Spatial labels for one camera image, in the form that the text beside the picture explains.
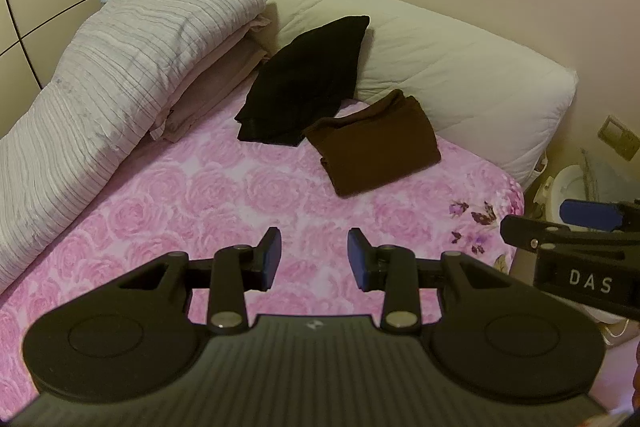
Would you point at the beige wall socket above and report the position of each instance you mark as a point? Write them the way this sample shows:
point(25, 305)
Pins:
point(617, 137)

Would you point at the white rolled duvet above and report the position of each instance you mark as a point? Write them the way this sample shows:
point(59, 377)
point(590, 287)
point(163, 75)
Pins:
point(100, 97)

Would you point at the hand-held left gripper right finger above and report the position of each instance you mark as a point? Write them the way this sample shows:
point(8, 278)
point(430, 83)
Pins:
point(356, 257)

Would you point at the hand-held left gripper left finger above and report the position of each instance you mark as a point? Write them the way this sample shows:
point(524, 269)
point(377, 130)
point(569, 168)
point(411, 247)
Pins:
point(271, 257)

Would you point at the pink floral bed sheet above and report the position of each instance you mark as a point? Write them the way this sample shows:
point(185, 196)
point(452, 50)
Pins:
point(200, 207)

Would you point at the folded brown garment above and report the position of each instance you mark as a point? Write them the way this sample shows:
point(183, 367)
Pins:
point(375, 142)

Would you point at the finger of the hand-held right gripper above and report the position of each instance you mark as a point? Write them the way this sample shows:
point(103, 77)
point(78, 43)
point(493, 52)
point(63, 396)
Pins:
point(587, 214)
point(522, 232)

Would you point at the black zip jacket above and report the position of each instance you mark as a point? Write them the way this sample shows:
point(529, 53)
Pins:
point(300, 82)

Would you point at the white plastic bin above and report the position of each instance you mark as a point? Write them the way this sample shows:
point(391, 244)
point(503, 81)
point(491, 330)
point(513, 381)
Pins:
point(567, 184)

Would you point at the long cream pillow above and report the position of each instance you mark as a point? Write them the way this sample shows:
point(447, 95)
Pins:
point(450, 82)

